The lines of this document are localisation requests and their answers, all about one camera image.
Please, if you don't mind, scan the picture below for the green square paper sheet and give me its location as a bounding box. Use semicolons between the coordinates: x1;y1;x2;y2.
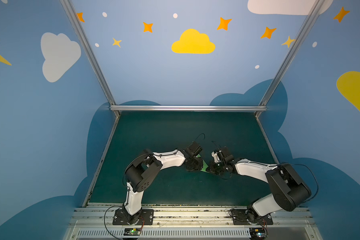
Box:
197;154;209;173

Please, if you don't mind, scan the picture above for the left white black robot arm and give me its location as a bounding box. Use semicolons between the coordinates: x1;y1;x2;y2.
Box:
122;141;204;224

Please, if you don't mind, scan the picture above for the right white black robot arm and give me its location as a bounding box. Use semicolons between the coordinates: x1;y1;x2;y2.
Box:
207;147;312;225

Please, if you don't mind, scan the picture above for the right green circuit board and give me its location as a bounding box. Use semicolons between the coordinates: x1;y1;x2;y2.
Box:
250;228;267;240

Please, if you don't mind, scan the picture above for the green circuit board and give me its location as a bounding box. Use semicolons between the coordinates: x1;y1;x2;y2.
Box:
124;228;142;237
250;228;267;240

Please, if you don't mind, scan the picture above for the left green circuit board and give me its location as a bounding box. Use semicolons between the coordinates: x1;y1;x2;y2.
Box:
124;228;142;237

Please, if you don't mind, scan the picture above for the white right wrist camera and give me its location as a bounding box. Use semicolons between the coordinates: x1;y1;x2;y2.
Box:
211;152;221;164

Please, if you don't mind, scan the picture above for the aluminium right floor rail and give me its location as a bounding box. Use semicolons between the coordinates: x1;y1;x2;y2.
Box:
255;116;300;208

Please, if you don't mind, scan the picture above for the aluminium floor rail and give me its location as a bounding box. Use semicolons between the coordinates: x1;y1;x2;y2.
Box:
82;117;120;208
255;116;300;208

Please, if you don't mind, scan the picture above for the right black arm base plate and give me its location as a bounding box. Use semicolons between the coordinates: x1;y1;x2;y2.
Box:
229;209;274;226

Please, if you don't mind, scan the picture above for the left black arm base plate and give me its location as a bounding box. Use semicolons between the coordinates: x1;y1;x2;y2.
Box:
112;209;154;226

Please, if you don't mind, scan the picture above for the aluminium back frame rail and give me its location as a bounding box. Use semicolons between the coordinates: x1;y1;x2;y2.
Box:
110;105;267;112

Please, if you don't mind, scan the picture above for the aluminium left floor rail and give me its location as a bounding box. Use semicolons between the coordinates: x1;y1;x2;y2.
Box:
82;117;120;208

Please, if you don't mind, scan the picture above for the aluminium left frame post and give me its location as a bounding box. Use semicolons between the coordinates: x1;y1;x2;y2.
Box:
60;0;116;107

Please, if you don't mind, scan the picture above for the aluminium frame post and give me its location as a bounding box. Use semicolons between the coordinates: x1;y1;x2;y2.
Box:
255;0;326;119
60;0;116;107

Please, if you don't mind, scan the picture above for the aluminium right frame post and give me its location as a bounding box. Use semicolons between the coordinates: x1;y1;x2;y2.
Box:
255;0;326;119

